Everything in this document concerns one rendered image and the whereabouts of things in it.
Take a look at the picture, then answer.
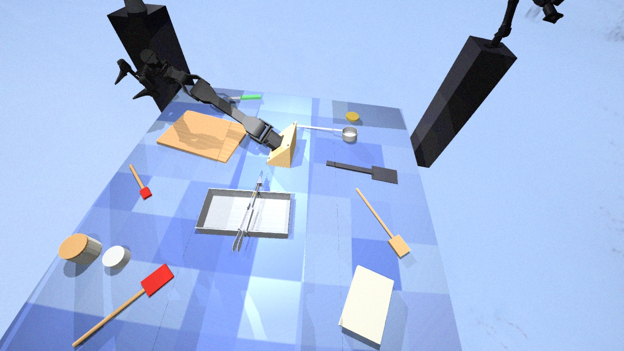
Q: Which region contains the yellow flat disc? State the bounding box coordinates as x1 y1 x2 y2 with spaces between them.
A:
346 112 359 122

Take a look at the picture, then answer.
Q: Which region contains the red spatula with wooden handle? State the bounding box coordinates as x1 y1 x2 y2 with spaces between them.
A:
72 263 174 348

